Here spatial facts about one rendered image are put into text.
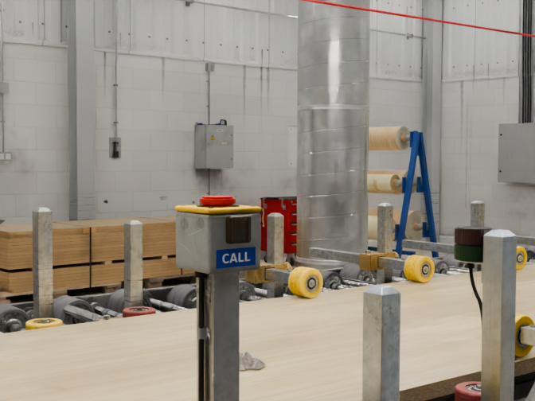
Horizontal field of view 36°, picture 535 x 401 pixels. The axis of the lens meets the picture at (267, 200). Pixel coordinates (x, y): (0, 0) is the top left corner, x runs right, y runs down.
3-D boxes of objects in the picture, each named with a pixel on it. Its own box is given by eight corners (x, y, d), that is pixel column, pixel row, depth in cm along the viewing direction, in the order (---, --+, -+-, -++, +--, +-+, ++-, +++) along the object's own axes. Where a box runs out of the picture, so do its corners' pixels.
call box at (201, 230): (261, 275, 90) (262, 205, 90) (208, 281, 86) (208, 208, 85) (225, 269, 96) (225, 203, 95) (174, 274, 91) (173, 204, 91)
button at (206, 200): (243, 212, 90) (243, 196, 90) (212, 212, 88) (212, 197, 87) (222, 209, 93) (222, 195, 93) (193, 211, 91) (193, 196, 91)
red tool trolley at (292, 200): (328, 262, 996) (328, 196, 992) (287, 267, 941) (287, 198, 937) (298, 258, 1029) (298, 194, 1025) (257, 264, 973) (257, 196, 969)
